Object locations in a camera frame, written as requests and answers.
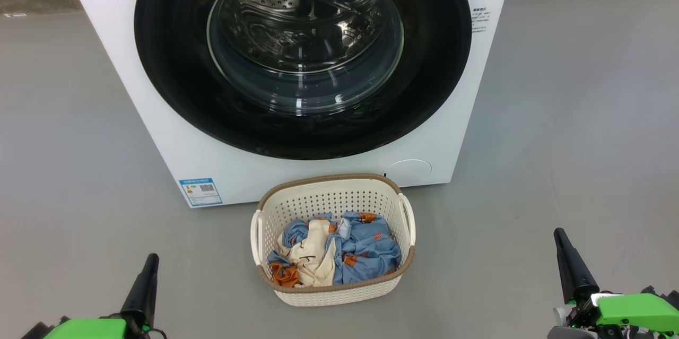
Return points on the round white filter cover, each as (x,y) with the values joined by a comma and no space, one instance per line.
(408,173)

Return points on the blue garment with orange print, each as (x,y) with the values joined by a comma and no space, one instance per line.
(366,254)

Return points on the cream perforated laundry basket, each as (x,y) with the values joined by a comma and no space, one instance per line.
(329,201)

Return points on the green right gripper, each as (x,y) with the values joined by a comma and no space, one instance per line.
(631,312)

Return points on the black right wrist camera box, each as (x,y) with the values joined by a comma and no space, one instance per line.
(666,296)

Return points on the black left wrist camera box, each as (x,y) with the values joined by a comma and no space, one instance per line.
(40,331)

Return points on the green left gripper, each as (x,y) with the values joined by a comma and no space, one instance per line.
(90,329)

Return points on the blue energy label sticker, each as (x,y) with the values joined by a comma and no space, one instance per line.
(200,192)

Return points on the white front-load washing machine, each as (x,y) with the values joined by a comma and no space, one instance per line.
(185,164)

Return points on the cream garment with orange cuffs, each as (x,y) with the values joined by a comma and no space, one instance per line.
(313,254)

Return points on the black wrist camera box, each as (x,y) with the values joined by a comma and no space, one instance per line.
(666,296)
(40,331)

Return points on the black round glass washer door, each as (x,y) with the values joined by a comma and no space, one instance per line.
(170,63)

